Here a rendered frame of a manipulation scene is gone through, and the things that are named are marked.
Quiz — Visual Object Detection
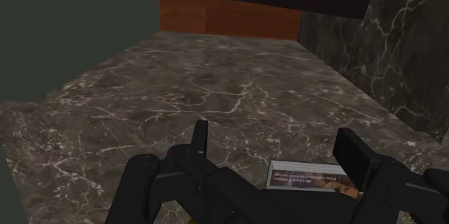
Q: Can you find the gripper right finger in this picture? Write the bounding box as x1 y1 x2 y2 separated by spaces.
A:
332 127 449 224

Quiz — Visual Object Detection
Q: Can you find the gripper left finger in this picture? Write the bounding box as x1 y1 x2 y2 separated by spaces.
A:
104 120 260 224

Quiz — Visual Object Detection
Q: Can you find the grey book with brown cover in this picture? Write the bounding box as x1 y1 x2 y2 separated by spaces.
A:
265 160 363 201

